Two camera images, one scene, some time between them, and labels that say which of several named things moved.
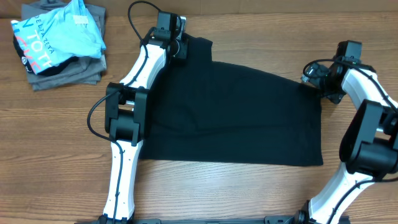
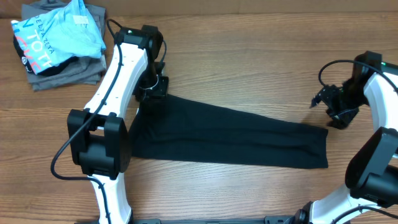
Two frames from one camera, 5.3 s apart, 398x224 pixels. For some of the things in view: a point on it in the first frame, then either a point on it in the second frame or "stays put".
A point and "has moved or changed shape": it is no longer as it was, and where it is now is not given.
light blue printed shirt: (52, 37) stays put
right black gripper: (337, 96) -> (343, 119)
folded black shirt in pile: (48, 71) stays put
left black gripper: (183, 51) -> (161, 91)
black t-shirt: (203, 110) has moved or changed shape
